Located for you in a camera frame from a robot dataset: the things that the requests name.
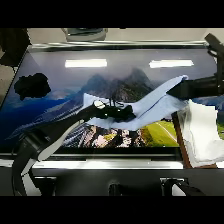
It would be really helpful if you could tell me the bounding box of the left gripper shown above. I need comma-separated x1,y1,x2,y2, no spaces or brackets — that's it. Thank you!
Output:
103,101,137,123

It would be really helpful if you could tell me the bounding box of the silver frame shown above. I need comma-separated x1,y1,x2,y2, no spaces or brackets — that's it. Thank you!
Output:
0,158,224,197

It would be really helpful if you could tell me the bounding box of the light blue shirt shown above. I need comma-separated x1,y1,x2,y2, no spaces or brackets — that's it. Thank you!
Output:
81,74,190,132

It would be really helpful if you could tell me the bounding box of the black cable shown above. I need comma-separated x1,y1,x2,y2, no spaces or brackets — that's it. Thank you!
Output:
11,141,28,197

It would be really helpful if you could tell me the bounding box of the white garment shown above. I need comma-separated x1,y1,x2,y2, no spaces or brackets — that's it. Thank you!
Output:
177,98,224,168

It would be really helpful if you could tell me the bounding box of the black garment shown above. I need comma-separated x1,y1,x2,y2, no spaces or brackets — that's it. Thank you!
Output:
13,72,52,102

